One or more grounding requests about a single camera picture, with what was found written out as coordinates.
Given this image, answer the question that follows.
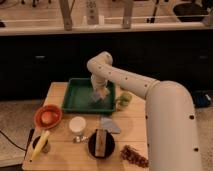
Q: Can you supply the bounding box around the white cup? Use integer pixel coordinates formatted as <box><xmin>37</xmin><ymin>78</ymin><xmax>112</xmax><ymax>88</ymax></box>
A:
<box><xmin>69</xmin><ymin>116</ymin><xmax>86</xmax><ymax>135</ymax></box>

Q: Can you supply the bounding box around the brown granola cluster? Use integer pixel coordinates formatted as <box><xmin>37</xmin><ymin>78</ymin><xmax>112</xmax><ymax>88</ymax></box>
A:
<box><xmin>120</xmin><ymin>145</ymin><xmax>149</xmax><ymax>168</ymax></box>

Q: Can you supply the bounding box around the wooden table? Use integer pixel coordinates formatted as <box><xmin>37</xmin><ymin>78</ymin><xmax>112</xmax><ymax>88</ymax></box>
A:
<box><xmin>21</xmin><ymin>81</ymin><xmax>151</xmax><ymax>171</ymax></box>

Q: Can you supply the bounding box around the blue sponge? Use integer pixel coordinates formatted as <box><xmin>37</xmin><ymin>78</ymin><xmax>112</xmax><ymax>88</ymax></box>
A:
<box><xmin>91</xmin><ymin>91</ymin><xmax>103</xmax><ymax>102</ymax></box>

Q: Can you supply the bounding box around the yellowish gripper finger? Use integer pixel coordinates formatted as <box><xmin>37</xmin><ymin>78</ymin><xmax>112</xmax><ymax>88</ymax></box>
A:
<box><xmin>99</xmin><ymin>88</ymin><xmax>110</xmax><ymax>99</ymax></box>

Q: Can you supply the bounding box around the small metal clip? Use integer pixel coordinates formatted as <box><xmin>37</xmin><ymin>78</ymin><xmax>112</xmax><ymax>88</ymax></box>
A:
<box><xmin>73</xmin><ymin>136</ymin><xmax>88</xmax><ymax>143</ymax></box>

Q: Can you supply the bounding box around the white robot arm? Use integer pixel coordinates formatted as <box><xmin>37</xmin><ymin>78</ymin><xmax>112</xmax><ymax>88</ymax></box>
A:
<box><xmin>87</xmin><ymin>51</ymin><xmax>203</xmax><ymax>171</ymax></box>

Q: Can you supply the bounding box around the small black bowl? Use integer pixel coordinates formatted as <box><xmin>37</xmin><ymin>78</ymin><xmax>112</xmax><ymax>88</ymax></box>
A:
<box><xmin>32</xmin><ymin>136</ymin><xmax>50</xmax><ymax>153</ymax></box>

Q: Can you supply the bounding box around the wooden block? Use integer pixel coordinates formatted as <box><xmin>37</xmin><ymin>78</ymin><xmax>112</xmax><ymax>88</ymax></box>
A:
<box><xmin>95</xmin><ymin>129</ymin><xmax>107</xmax><ymax>157</ymax></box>

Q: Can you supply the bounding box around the green mug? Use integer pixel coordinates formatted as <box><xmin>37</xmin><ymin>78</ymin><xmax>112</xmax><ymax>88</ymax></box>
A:
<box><xmin>116</xmin><ymin>91</ymin><xmax>132</xmax><ymax>110</ymax></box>

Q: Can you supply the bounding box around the black round plate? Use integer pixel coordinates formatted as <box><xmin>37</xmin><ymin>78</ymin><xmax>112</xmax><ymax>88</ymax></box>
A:
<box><xmin>87</xmin><ymin>129</ymin><xmax>115</xmax><ymax>159</ymax></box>

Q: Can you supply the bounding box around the orange bowl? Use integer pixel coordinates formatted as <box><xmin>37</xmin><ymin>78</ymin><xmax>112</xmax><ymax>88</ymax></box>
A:
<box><xmin>34</xmin><ymin>104</ymin><xmax>62</xmax><ymax>129</ymax></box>

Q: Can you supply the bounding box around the green plastic tray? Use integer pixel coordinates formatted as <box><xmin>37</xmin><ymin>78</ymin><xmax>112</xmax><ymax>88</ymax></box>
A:
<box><xmin>61</xmin><ymin>78</ymin><xmax>115</xmax><ymax>114</ymax></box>

